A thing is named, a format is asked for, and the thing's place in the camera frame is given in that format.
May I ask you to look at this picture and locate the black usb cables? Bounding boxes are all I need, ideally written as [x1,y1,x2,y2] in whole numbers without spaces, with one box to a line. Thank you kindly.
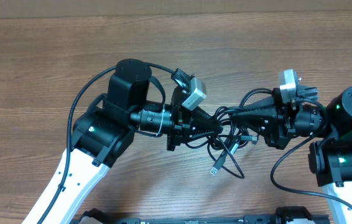
[183,88,275,180]

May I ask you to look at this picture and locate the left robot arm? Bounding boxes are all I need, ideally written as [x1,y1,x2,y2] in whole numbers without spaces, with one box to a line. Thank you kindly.
[25,58,223,223]

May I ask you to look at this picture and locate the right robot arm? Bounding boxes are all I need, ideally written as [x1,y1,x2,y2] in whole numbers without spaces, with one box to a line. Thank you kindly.
[230,86,352,223]

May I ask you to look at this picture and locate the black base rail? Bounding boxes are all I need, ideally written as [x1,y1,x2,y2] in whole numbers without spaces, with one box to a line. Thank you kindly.
[70,206,331,224]

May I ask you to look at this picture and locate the cardboard back wall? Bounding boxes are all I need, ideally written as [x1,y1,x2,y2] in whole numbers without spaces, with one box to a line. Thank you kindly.
[0,0,352,19]

